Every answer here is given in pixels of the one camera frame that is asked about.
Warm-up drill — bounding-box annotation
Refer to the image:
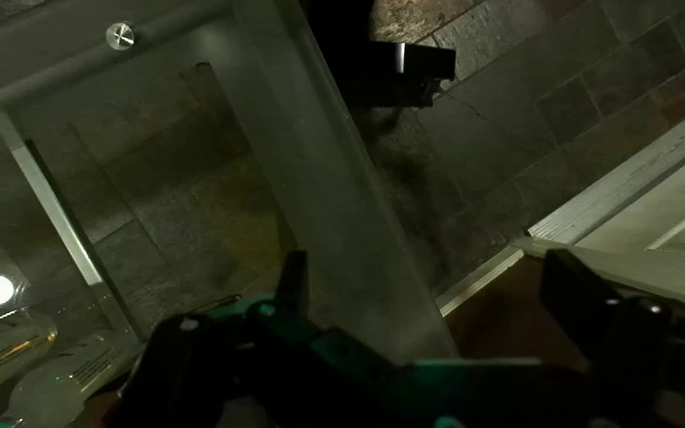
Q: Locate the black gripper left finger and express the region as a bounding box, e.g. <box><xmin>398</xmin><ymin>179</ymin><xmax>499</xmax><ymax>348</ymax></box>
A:
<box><xmin>272</xmin><ymin>250</ymin><xmax>311</xmax><ymax>319</ymax></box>

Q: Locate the black table foot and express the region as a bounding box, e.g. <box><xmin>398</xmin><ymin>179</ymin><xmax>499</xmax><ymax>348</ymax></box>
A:
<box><xmin>351</xmin><ymin>39</ymin><xmax>459</xmax><ymax>109</ymax></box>

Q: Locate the round metal table bolt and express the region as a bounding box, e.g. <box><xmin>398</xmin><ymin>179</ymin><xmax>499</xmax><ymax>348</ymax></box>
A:
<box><xmin>103</xmin><ymin>20</ymin><xmax>136</xmax><ymax>53</ymax></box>

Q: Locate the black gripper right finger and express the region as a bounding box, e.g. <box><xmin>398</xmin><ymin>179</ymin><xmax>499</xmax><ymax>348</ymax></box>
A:
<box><xmin>538</xmin><ymin>248</ymin><xmax>624</xmax><ymax>353</ymax></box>

